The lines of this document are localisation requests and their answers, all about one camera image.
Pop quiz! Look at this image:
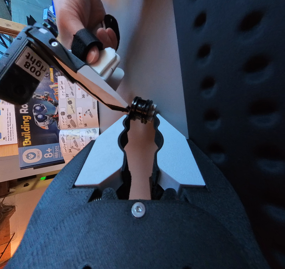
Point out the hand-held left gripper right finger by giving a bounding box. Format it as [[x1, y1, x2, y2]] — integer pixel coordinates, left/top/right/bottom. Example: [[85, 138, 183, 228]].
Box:
[[149, 114, 206, 200]]

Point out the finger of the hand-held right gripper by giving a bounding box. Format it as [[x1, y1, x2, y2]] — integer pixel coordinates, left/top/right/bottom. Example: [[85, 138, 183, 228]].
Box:
[[53, 57, 130, 113]]

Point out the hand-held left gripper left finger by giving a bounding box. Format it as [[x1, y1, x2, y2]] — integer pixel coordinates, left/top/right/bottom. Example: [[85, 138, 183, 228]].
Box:
[[74, 115, 132, 200]]

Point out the black pulley wheel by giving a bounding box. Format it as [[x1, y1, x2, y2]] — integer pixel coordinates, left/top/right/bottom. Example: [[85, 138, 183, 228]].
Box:
[[129, 96, 158, 124]]

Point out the grey desk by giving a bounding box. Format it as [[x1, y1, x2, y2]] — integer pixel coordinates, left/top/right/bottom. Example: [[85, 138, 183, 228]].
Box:
[[98, 0, 190, 200]]

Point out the person's right hand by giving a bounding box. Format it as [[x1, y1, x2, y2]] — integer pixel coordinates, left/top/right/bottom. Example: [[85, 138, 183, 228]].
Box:
[[50, 0, 118, 65]]

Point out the instruction booklet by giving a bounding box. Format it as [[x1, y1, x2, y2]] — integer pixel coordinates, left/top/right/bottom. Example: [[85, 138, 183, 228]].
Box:
[[57, 75, 100, 165]]

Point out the white printed card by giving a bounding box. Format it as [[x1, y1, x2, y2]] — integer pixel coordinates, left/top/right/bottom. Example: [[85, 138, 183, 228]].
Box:
[[0, 100, 18, 146]]

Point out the blue building kit box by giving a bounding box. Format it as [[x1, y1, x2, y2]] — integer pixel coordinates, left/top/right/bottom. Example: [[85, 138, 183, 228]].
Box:
[[14, 66, 67, 170]]

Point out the wooden beam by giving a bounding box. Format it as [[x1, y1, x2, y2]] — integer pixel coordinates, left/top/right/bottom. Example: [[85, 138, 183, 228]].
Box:
[[0, 18, 27, 37]]

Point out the small blue carton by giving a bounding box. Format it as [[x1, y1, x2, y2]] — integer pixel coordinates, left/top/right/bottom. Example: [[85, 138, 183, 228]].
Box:
[[43, 7, 59, 31]]

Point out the black studded baseplate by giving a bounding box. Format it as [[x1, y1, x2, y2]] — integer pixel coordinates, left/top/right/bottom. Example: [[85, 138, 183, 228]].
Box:
[[170, 0, 285, 269]]

